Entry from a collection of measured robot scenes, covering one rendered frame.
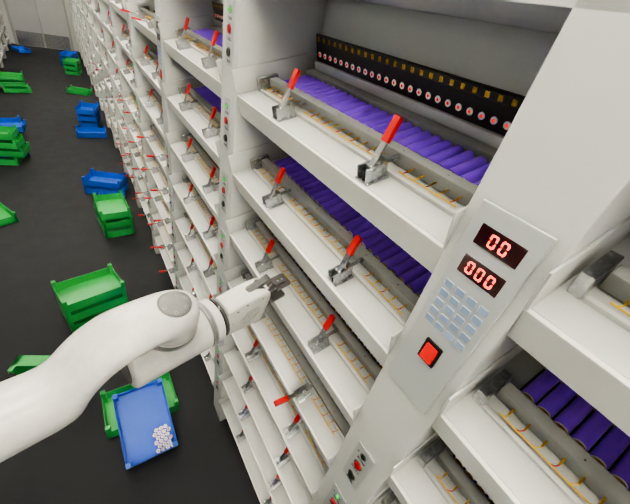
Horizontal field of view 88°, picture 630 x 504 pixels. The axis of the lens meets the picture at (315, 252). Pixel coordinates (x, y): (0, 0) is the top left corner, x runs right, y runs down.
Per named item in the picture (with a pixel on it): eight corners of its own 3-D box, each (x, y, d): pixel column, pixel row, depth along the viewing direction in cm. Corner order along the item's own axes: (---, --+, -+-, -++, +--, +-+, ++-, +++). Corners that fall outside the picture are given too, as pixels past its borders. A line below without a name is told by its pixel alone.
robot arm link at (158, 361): (191, 292, 56) (185, 321, 62) (108, 327, 47) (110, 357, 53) (218, 329, 54) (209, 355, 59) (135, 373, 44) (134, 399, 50)
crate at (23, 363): (31, 380, 158) (22, 395, 151) (17, 354, 146) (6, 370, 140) (100, 380, 164) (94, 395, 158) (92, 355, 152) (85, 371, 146)
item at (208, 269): (219, 310, 126) (209, 288, 116) (177, 227, 164) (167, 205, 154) (266, 287, 133) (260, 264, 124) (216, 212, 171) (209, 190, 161)
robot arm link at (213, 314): (209, 356, 60) (223, 348, 62) (218, 330, 54) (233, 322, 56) (185, 323, 63) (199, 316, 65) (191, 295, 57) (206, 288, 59)
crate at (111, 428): (108, 439, 144) (105, 431, 140) (102, 400, 157) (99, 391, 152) (179, 409, 160) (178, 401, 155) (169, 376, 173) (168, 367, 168)
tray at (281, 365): (330, 471, 72) (329, 459, 65) (230, 290, 109) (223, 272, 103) (399, 418, 79) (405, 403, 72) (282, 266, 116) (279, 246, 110)
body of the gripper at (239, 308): (218, 350, 62) (263, 323, 69) (228, 320, 55) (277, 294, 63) (196, 321, 64) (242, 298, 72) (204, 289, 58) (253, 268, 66)
